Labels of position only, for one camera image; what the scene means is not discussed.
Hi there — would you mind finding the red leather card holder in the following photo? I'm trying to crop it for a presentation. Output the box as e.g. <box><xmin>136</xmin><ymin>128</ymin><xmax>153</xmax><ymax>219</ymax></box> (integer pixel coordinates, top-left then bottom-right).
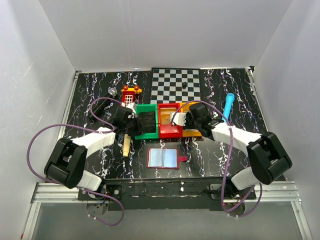
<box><xmin>146</xmin><ymin>148</ymin><xmax>188</xmax><ymax>170</ymax></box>

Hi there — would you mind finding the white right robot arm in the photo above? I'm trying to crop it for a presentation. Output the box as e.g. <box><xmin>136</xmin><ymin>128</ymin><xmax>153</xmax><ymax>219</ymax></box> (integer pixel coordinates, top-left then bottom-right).
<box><xmin>174</xmin><ymin>102</ymin><xmax>293</xmax><ymax>196</ymax></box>

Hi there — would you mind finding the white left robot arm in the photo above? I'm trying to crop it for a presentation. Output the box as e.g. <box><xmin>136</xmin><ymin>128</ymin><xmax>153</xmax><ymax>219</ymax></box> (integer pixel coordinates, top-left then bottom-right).
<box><xmin>44</xmin><ymin>103</ymin><xmax>141</xmax><ymax>191</ymax></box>

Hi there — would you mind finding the black card stack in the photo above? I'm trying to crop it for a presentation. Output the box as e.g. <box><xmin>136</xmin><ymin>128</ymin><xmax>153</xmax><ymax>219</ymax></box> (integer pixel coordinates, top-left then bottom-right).
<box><xmin>138</xmin><ymin>111</ymin><xmax>156</xmax><ymax>134</ymax></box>

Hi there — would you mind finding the gold card stack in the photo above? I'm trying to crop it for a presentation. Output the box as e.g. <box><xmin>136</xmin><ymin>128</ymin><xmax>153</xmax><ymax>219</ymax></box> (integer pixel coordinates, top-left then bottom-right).
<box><xmin>160</xmin><ymin>107</ymin><xmax>176</xmax><ymax>125</ymax></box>

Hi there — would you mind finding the cream toy microphone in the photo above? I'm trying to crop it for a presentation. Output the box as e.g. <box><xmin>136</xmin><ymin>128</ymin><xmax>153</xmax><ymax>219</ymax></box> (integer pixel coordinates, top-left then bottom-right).
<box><xmin>122</xmin><ymin>134</ymin><xmax>131</xmax><ymax>158</ymax></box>

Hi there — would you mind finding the yellow plastic bin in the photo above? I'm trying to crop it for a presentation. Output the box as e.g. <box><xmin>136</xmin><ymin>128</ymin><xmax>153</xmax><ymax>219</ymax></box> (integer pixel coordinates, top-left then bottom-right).
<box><xmin>180</xmin><ymin>102</ymin><xmax>202</xmax><ymax>138</ymax></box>

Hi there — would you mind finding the green plastic bin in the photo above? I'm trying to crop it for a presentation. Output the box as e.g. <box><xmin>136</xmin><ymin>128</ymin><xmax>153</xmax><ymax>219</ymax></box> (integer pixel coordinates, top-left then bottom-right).
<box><xmin>135</xmin><ymin>104</ymin><xmax>159</xmax><ymax>140</ymax></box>

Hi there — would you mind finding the black microphone silver head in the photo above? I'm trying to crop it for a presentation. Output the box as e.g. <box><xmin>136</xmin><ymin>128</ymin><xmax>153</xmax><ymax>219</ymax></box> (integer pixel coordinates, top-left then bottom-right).
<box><xmin>91</xmin><ymin>87</ymin><xmax>118</xmax><ymax>117</ymax></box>

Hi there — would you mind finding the red toy phone booth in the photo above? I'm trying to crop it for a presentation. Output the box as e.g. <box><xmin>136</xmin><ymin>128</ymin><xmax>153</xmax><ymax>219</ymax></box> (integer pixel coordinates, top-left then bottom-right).
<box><xmin>121</xmin><ymin>85</ymin><xmax>142</xmax><ymax>106</ymax></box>

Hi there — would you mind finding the red plastic bin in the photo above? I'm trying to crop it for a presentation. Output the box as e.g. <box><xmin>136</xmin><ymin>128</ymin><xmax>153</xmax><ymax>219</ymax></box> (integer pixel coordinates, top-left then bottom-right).
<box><xmin>157</xmin><ymin>103</ymin><xmax>183</xmax><ymax>139</ymax></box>

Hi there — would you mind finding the blue toy microphone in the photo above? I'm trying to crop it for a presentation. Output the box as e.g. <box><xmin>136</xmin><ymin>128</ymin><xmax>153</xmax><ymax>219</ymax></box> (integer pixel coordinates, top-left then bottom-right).
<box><xmin>222</xmin><ymin>93</ymin><xmax>235</xmax><ymax>123</ymax></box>

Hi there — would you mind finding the black white checkerboard mat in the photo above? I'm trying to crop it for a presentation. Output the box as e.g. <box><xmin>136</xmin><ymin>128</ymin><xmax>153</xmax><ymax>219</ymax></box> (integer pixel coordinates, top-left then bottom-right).
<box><xmin>150</xmin><ymin>68</ymin><xmax>201</xmax><ymax>104</ymax></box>

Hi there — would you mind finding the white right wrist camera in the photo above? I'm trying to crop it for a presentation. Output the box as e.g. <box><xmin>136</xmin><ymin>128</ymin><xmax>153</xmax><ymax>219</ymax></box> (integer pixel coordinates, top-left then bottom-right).
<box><xmin>170</xmin><ymin>112</ymin><xmax>187</xmax><ymax>127</ymax></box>

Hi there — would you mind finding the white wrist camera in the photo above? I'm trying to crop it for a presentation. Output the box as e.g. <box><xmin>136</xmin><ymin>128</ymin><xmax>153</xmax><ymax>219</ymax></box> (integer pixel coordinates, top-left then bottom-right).
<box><xmin>120</xmin><ymin>102</ymin><xmax>137</xmax><ymax>119</ymax></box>
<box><xmin>170</xmin><ymin>112</ymin><xmax>187</xmax><ymax>127</ymax></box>

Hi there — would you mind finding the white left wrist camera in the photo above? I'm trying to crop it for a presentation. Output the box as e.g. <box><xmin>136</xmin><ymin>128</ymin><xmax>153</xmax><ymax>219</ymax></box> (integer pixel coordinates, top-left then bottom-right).
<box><xmin>120</xmin><ymin>102</ymin><xmax>137</xmax><ymax>119</ymax></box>

